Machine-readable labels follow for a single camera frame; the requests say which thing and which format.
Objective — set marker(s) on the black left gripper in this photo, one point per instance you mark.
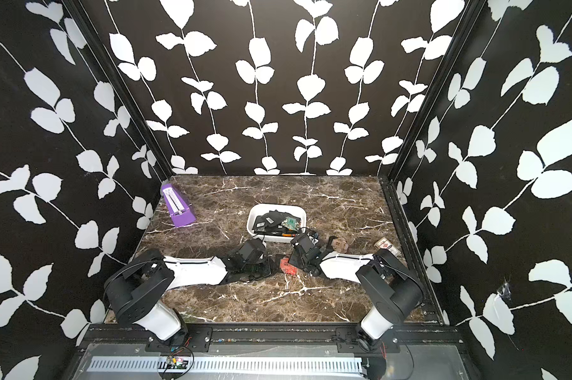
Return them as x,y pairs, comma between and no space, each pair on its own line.
269,269

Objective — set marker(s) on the beige tea bag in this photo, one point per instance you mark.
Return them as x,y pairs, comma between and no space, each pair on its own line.
338,244

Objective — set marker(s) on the teal tea bag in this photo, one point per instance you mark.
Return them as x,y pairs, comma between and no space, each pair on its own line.
291,223

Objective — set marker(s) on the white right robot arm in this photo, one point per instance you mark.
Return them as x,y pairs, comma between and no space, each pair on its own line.
392,288

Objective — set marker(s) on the playing card box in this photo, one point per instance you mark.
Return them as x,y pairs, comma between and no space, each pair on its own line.
385,244

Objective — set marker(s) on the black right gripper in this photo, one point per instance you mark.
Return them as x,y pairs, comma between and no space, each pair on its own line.
297,261

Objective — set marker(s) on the pink red tea bag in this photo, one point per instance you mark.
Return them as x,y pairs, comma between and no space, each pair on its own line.
287,268

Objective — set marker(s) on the purple metronome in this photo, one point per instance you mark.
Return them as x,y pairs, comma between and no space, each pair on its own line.
178,207

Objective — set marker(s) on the white storage box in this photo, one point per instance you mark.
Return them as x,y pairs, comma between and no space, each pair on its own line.
293,211

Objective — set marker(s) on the white cable duct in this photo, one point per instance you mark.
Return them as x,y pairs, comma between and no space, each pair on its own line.
163,365

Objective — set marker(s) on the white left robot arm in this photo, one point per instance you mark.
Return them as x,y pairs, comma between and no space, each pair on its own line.
135,292

